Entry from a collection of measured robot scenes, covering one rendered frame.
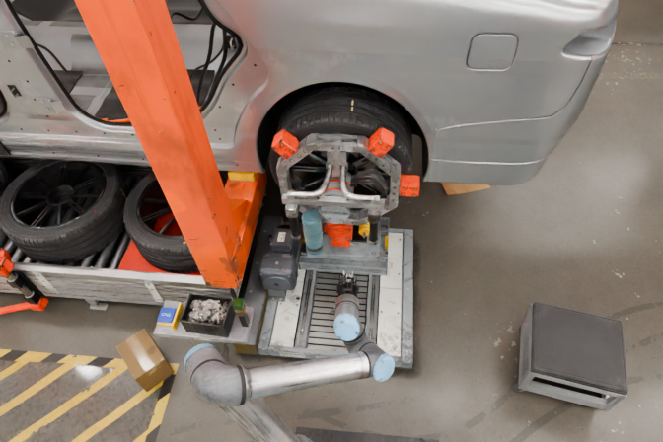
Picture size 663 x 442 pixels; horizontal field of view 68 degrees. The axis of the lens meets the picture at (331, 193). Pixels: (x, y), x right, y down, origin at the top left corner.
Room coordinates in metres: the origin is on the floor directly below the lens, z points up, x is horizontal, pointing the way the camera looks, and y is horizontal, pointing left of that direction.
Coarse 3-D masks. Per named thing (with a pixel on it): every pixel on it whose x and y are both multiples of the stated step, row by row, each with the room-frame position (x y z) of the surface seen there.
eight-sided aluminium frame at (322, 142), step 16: (304, 144) 1.49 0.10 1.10; (320, 144) 1.47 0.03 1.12; (336, 144) 1.45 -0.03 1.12; (352, 144) 1.45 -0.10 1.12; (368, 144) 1.46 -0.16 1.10; (288, 160) 1.49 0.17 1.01; (384, 160) 1.43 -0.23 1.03; (288, 176) 1.53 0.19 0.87; (400, 176) 1.41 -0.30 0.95; (304, 208) 1.48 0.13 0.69; (320, 208) 1.52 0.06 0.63; (352, 224) 1.44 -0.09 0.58
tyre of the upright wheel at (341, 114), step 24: (312, 96) 1.74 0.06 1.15; (336, 96) 1.69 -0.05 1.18; (360, 96) 1.69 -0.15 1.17; (288, 120) 1.66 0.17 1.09; (312, 120) 1.57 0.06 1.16; (336, 120) 1.54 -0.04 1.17; (360, 120) 1.54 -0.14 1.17; (384, 120) 1.58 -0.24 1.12; (408, 144) 1.57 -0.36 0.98; (408, 168) 1.49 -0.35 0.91
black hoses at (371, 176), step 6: (348, 168) 1.47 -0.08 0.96; (372, 168) 1.38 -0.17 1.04; (354, 174) 1.41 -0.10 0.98; (360, 174) 1.37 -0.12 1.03; (366, 174) 1.35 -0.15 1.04; (372, 174) 1.35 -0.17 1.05; (378, 174) 1.36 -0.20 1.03; (354, 180) 1.37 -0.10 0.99; (360, 180) 1.34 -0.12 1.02; (366, 180) 1.32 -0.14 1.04; (372, 180) 1.32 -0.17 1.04; (378, 180) 1.33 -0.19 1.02; (384, 180) 1.35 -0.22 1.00; (378, 186) 1.30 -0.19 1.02; (384, 186) 1.32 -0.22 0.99; (384, 192) 1.29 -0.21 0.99
